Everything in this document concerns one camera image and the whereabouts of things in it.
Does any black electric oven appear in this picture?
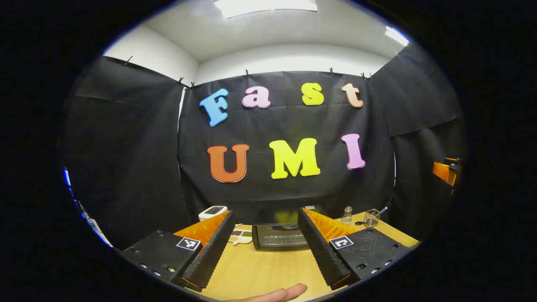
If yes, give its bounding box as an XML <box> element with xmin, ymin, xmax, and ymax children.
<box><xmin>252</xmin><ymin>206</ymin><xmax>332</xmax><ymax>251</ymax></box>

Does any white toaster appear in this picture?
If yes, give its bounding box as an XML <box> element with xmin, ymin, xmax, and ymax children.
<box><xmin>198</xmin><ymin>206</ymin><xmax>228</xmax><ymax>222</ymax></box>

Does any large ceiling light panel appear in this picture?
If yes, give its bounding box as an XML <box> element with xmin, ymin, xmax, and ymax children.
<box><xmin>213</xmin><ymin>0</ymin><xmax>318</xmax><ymax>19</ymax></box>

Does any small ceiling light panel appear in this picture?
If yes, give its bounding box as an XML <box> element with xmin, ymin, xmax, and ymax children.
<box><xmin>385</xmin><ymin>26</ymin><xmax>409</xmax><ymax>47</ymax></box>

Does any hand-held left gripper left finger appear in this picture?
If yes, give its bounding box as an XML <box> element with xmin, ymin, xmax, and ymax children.
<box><xmin>122</xmin><ymin>210</ymin><xmax>236</xmax><ymax>293</ymax></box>

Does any black backdrop cloth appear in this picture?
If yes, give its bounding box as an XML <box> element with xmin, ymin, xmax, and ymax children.
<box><xmin>63</xmin><ymin>42</ymin><xmax>466</xmax><ymax>252</ymax></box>

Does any white divided snack dish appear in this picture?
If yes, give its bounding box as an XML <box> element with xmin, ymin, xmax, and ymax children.
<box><xmin>229</xmin><ymin>229</ymin><xmax>253</xmax><ymax>245</ymax></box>

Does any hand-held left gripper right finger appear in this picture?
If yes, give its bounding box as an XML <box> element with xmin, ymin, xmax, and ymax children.
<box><xmin>297</xmin><ymin>207</ymin><xmax>414</xmax><ymax>291</ymax></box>

